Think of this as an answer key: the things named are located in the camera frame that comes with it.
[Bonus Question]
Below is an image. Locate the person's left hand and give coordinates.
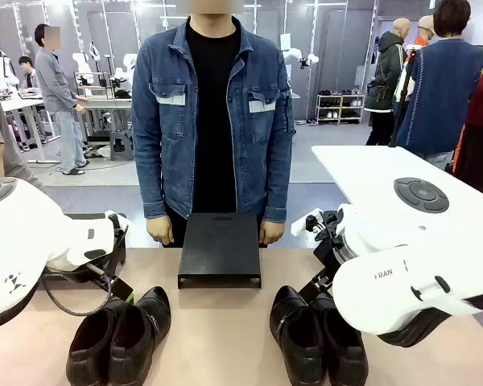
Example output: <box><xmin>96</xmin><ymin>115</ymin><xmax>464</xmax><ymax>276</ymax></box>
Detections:
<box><xmin>258</xmin><ymin>220</ymin><xmax>287</xmax><ymax>247</ymax></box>

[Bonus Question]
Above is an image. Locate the person with beige cap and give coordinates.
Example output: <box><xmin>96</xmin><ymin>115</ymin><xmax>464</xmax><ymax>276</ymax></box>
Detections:
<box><xmin>412</xmin><ymin>14</ymin><xmax>436</xmax><ymax>47</ymax></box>

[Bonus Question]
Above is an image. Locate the person in denim jacket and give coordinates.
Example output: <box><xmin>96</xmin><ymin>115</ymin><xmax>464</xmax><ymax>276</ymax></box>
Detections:
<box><xmin>130</xmin><ymin>0</ymin><xmax>297</xmax><ymax>248</ymax></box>

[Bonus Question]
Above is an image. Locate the seated person black hair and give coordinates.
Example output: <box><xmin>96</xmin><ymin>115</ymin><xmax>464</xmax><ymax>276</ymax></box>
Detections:
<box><xmin>18</xmin><ymin>55</ymin><xmax>42</xmax><ymax>92</ymax></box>

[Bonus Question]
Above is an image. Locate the person in dark green jacket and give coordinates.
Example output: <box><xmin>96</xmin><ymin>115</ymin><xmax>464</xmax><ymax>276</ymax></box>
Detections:
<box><xmin>364</xmin><ymin>18</ymin><xmax>412</xmax><ymax>146</ymax></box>

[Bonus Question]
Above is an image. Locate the white office desk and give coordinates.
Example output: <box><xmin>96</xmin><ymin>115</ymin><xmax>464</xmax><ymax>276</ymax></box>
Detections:
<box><xmin>0</xmin><ymin>92</ymin><xmax>61</xmax><ymax>164</ymax></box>

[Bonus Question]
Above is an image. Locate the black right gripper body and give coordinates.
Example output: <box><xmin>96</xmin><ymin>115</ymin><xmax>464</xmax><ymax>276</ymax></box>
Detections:
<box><xmin>312</xmin><ymin>209</ymin><xmax>348</xmax><ymax>275</ymax></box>

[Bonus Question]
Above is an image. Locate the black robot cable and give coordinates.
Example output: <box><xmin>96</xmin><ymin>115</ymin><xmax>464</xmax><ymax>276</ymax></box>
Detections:
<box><xmin>42</xmin><ymin>272</ymin><xmax>114</xmax><ymax>318</ymax></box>

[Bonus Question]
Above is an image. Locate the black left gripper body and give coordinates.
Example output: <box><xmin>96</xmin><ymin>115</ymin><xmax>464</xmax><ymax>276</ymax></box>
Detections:
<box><xmin>85</xmin><ymin>213</ymin><xmax>130</xmax><ymax>283</ymax></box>

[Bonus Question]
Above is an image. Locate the black leather buckle shoe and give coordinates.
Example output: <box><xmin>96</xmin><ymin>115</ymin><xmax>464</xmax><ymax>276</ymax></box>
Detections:
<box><xmin>108</xmin><ymin>285</ymin><xmax>172</xmax><ymax>386</ymax></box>
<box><xmin>269</xmin><ymin>285</ymin><xmax>331</xmax><ymax>386</ymax></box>
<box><xmin>309</xmin><ymin>292</ymin><xmax>369</xmax><ymax>386</ymax></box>
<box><xmin>65</xmin><ymin>297</ymin><xmax>130</xmax><ymax>386</ymax></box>

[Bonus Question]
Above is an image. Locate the white work table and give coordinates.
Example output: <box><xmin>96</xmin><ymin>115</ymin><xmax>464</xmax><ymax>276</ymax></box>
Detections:
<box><xmin>78</xmin><ymin>96</ymin><xmax>133</xmax><ymax>140</ymax></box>

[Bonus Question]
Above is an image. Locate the wooden shoe rack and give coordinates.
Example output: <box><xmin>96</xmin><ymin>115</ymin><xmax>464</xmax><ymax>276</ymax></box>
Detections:
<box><xmin>316</xmin><ymin>92</ymin><xmax>366</xmax><ymax>125</ymax></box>

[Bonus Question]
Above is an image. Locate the denim-sleeved right forearm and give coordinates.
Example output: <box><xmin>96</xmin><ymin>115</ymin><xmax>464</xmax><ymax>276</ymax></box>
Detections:
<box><xmin>135</xmin><ymin>148</ymin><xmax>171</xmax><ymax>220</ymax></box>

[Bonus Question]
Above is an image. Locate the denim-sleeved left forearm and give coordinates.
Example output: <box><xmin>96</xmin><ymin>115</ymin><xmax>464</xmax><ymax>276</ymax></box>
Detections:
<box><xmin>260</xmin><ymin>148</ymin><xmax>294</xmax><ymax>224</ymax></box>

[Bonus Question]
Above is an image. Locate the man in grey jacket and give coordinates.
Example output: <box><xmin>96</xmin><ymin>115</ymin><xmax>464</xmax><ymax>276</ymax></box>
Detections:
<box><xmin>34</xmin><ymin>23</ymin><xmax>90</xmax><ymax>176</ymax></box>

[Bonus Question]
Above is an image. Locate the black shoe stand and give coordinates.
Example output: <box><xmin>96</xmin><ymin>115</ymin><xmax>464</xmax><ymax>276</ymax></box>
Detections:
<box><xmin>176</xmin><ymin>211</ymin><xmax>262</xmax><ymax>290</ymax></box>

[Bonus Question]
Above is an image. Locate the person's right hand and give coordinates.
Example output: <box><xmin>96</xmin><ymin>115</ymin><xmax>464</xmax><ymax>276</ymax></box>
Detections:
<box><xmin>146</xmin><ymin>216</ymin><xmax>175</xmax><ymax>247</ymax></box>

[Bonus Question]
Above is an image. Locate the person in navy vest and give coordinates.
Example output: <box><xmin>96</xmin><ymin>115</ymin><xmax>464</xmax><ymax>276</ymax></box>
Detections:
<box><xmin>394</xmin><ymin>0</ymin><xmax>483</xmax><ymax>172</ymax></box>

